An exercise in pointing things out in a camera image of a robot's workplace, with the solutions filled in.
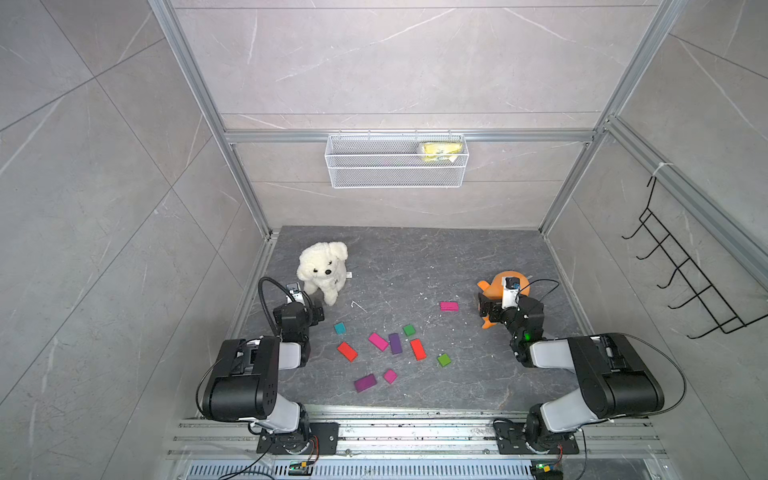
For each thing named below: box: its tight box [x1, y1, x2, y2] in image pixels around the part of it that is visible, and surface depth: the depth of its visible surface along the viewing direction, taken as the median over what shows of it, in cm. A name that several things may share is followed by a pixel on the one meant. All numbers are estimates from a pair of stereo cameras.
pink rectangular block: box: [368, 332, 389, 352], surface depth 92 cm
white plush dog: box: [297, 241, 349, 306], surface depth 90 cm
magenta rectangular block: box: [439, 301, 459, 312], surface depth 100 cm
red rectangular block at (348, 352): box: [337, 341, 359, 362], surface depth 90 cm
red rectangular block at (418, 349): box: [410, 339, 427, 361], surface depth 90 cm
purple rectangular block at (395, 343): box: [388, 333, 403, 355], surface depth 92 cm
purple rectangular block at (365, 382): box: [354, 373, 377, 393], surface depth 84 cm
